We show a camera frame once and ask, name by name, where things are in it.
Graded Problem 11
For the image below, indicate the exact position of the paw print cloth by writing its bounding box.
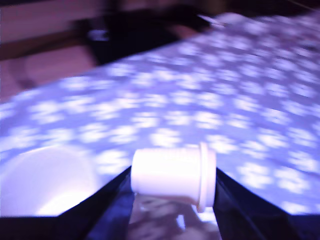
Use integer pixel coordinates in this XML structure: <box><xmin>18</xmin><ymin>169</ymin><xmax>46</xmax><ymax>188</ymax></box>
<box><xmin>0</xmin><ymin>11</ymin><xmax>320</xmax><ymax>218</ymax></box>

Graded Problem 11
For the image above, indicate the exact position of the white coffee capsule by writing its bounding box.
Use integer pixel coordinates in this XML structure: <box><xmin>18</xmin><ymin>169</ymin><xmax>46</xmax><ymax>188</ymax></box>
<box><xmin>131</xmin><ymin>141</ymin><xmax>217</xmax><ymax>213</ymax></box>

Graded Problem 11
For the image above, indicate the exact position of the mug with dark print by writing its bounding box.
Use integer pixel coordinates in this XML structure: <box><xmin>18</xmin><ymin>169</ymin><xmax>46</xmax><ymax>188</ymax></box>
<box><xmin>0</xmin><ymin>146</ymin><xmax>101</xmax><ymax>218</ymax></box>

